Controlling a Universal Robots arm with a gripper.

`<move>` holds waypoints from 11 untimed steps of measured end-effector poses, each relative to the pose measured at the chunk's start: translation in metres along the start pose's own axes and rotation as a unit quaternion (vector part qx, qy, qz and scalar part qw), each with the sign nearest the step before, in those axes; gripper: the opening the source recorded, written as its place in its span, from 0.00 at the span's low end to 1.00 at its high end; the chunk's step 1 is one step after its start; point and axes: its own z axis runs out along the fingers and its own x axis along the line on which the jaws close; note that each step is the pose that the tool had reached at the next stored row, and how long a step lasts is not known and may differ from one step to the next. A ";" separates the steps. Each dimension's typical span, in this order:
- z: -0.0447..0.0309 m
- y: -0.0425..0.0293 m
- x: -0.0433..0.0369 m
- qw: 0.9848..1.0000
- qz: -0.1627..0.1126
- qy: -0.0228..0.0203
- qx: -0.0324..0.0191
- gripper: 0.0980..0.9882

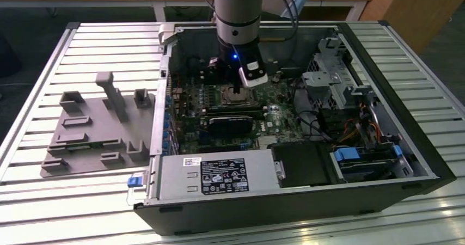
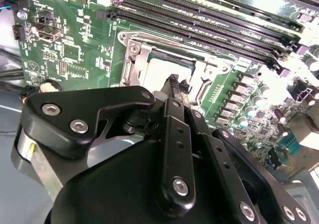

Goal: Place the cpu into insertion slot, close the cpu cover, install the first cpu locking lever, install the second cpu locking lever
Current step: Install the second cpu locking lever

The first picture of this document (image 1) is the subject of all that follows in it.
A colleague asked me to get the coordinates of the CPU socket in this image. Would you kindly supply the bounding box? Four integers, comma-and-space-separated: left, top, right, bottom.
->
215, 84, 255, 107

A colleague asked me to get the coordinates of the green RAM stick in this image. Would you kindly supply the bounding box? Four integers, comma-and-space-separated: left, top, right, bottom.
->
205, 106, 265, 115

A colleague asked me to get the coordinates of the black graphics card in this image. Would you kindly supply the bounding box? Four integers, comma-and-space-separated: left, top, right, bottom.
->
206, 113, 255, 134

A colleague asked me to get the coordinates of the green motherboard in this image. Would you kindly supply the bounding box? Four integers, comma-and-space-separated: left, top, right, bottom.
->
170, 65, 302, 155

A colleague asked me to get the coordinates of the perforated metal drive cage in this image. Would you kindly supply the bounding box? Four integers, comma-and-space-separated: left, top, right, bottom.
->
301, 36, 376, 110

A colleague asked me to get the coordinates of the small silver heat sink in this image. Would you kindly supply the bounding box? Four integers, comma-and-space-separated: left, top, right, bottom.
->
257, 136, 277, 149

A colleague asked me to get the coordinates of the black disk bay box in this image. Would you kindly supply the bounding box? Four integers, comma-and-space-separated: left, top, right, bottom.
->
269, 141, 341, 188

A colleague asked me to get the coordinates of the grey power supply unit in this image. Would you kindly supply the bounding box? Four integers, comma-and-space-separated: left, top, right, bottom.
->
159, 148, 281, 202

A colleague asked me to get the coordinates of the grey parts rack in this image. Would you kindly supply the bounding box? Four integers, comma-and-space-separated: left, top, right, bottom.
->
39, 72, 159, 179

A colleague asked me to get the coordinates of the hard disk in blue carrier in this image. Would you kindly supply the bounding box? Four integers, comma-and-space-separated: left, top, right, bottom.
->
330, 144, 414, 183

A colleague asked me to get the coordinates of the black open PC case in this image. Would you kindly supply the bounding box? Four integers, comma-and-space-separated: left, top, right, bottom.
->
133, 20, 457, 236

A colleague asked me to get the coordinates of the wooden cabinet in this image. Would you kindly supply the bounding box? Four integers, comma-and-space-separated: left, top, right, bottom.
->
360, 0, 465, 55

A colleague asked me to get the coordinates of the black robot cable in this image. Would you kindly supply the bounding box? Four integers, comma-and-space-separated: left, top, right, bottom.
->
261, 0, 301, 43

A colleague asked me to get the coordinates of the coloured wire bundle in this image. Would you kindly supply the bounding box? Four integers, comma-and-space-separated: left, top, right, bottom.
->
320, 100, 386, 148

